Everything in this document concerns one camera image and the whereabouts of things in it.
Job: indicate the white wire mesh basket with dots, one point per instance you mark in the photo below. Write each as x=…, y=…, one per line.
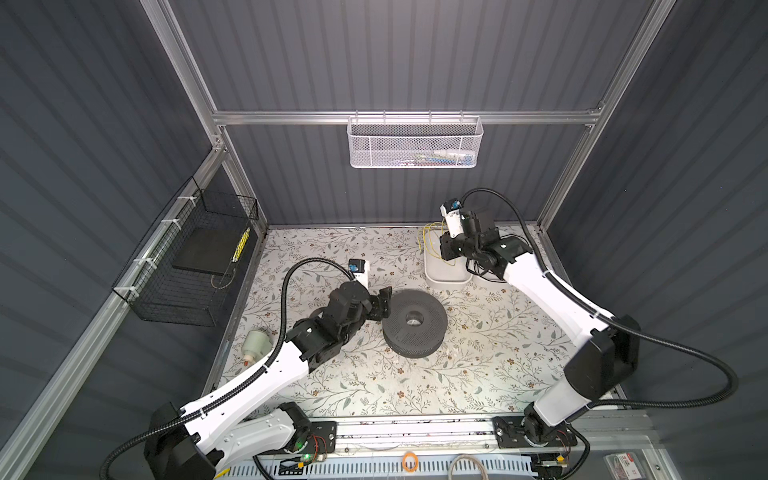
x=426, y=142

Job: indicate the black foam pad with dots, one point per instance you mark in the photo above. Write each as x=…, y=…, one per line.
x=207, y=251

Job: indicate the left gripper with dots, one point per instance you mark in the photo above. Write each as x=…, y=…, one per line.
x=378, y=305

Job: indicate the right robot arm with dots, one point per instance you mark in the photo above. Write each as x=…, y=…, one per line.
x=608, y=346

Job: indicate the dark grey cable spool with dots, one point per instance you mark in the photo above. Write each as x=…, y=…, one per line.
x=417, y=324

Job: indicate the black wire basket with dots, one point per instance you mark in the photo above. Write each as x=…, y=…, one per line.
x=157, y=292

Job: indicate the left white tray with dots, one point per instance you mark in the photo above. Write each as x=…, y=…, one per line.
x=441, y=274

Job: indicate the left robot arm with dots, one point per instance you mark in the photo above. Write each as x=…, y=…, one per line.
x=201, y=439

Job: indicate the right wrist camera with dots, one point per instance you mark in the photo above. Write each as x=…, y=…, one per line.
x=451, y=213

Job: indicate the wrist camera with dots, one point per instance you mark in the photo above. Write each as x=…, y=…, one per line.
x=360, y=270
x=451, y=213

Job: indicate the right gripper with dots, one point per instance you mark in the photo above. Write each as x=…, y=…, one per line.
x=445, y=246

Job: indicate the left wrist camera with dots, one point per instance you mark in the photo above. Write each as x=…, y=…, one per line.
x=360, y=270

